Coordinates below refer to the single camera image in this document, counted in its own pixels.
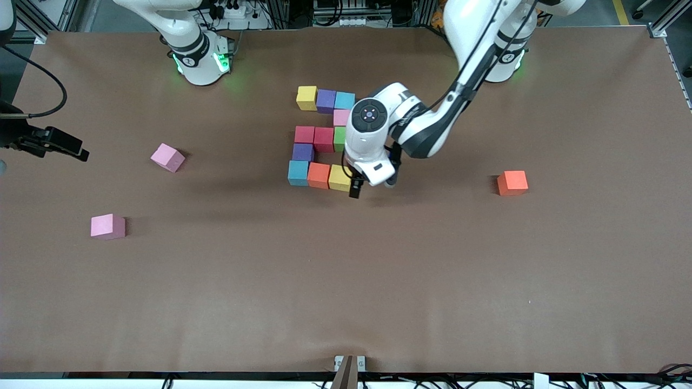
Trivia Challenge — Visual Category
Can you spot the yellow foam cube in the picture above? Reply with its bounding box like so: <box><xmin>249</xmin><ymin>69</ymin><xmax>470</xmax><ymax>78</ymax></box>
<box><xmin>328</xmin><ymin>164</ymin><xmax>353</xmax><ymax>193</ymax></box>
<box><xmin>296</xmin><ymin>85</ymin><xmax>318</xmax><ymax>111</ymax></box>

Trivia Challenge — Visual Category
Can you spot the orange foam cube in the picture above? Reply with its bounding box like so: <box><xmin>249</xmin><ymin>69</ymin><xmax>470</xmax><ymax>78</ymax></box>
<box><xmin>497</xmin><ymin>170</ymin><xmax>529</xmax><ymax>197</ymax></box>
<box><xmin>307</xmin><ymin>163</ymin><xmax>331</xmax><ymax>190</ymax></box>

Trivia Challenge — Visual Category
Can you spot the brown paper table cover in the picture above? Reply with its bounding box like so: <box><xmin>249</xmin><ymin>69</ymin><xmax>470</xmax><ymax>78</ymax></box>
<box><xmin>0</xmin><ymin>27</ymin><xmax>692</xmax><ymax>376</ymax></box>

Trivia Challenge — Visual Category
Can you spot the grey electronics box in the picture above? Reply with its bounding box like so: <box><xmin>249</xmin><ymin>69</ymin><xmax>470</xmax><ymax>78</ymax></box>
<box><xmin>312</xmin><ymin>0</ymin><xmax>375</xmax><ymax>28</ymax></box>

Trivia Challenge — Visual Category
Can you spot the white power strip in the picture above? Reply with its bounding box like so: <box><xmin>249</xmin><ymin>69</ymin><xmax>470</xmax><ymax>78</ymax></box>
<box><xmin>214</xmin><ymin>3</ymin><xmax>271</xmax><ymax>31</ymax></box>

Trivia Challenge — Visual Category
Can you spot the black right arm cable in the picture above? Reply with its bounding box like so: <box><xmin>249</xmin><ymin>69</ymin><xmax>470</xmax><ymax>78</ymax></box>
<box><xmin>0</xmin><ymin>46</ymin><xmax>68</xmax><ymax>118</ymax></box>

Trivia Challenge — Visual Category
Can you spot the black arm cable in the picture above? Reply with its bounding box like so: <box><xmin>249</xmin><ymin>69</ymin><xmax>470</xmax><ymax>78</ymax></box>
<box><xmin>341</xmin><ymin>0</ymin><xmax>541</xmax><ymax>182</ymax></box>
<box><xmin>0</xmin><ymin>46</ymin><xmax>68</xmax><ymax>118</ymax></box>

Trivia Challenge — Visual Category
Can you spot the aluminium frame rail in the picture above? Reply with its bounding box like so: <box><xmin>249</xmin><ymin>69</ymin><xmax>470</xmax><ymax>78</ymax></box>
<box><xmin>14</xmin><ymin>0</ymin><xmax>79</xmax><ymax>45</ymax></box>
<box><xmin>646</xmin><ymin>0</ymin><xmax>692</xmax><ymax>38</ymax></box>

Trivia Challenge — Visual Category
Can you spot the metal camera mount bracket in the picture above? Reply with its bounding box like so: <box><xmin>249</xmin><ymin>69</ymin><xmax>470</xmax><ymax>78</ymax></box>
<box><xmin>331</xmin><ymin>355</ymin><xmax>366</xmax><ymax>389</ymax></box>

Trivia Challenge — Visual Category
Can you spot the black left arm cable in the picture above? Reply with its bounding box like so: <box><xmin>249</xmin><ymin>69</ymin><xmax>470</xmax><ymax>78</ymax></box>
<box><xmin>341</xmin><ymin>0</ymin><xmax>541</xmax><ymax>182</ymax></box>

